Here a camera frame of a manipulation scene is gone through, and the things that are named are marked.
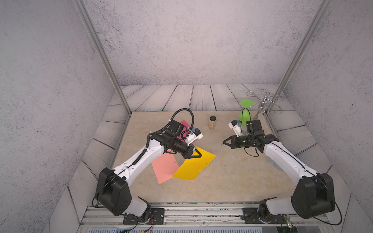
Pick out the left aluminium frame post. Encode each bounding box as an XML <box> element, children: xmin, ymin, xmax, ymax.
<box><xmin>73</xmin><ymin>0</ymin><xmax>132</xmax><ymax>116</ymax></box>

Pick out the green plastic wine glass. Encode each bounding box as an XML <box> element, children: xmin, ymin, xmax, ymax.
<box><xmin>238</xmin><ymin>99</ymin><xmax>254</xmax><ymax>126</ymax></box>

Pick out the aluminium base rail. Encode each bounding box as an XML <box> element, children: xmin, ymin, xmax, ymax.
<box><xmin>78</xmin><ymin>203</ymin><xmax>333</xmax><ymax>233</ymax></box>

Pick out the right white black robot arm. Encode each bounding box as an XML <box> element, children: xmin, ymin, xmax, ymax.
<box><xmin>223</xmin><ymin>115</ymin><xmax>339</xmax><ymax>224</ymax></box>

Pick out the aluminium frame post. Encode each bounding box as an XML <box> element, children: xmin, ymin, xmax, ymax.
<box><xmin>73</xmin><ymin>0</ymin><xmax>132</xmax><ymax>116</ymax></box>
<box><xmin>267</xmin><ymin>0</ymin><xmax>333</xmax><ymax>114</ymax></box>

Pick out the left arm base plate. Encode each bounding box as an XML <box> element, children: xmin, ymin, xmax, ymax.
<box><xmin>123</xmin><ymin>208</ymin><xmax>165</xmax><ymax>225</ymax></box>

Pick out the chrome glass holder stand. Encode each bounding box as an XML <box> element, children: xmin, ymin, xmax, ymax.
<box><xmin>246</xmin><ymin>89</ymin><xmax>284</xmax><ymax>120</ymax></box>

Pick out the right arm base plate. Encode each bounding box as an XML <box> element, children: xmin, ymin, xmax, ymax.
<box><xmin>241</xmin><ymin>207</ymin><xmax>286</xmax><ymax>224</ymax></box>

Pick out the yellow paper sheet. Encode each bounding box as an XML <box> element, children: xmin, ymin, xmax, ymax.
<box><xmin>173</xmin><ymin>147</ymin><xmax>216</xmax><ymax>180</ymax></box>

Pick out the magenta paper sheet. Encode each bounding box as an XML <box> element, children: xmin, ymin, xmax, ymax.
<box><xmin>177</xmin><ymin>120</ymin><xmax>190</xmax><ymax>139</ymax></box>

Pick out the right aluminium frame post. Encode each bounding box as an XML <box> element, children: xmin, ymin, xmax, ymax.
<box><xmin>267</xmin><ymin>0</ymin><xmax>333</xmax><ymax>114</ymax></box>

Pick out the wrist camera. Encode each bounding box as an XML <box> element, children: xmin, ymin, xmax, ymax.
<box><xmin>228</xmin><ymin>120</ymin><xmax>243</xmax><ymax>137</ymax></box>
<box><xmin>185</xmin><ymin>128</ymin><xmax>203</xmax><ymax>146</ymax></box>

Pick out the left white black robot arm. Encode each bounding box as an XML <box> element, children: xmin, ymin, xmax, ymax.
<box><xmin>93</xmin><ymin>108</ymin><xmax>203</xmax><ymax>222</ymax></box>

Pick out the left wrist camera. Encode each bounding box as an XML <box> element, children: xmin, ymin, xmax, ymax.
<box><xmin>185</xmin><ymin>128</ymin><xmax>203</xmax><ymax>146</ymax></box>

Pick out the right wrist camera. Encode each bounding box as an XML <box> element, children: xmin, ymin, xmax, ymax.
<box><xmin>228</xmin><ymin>120</ymin><xmax>243</xmax><ymax>137</ymax></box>

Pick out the salmon pink paper sheet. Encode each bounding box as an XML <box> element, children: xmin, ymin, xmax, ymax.
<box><xmin>152</xmin><ymin>153</ymin><xmax>179</xmax><ymax>184</ymax></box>

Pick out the small black-capped bottle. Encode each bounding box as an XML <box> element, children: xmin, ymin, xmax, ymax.
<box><xmin>208</xmin><ymin>116</ymin><xmax>217</xmax><ymax>129</ymax></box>

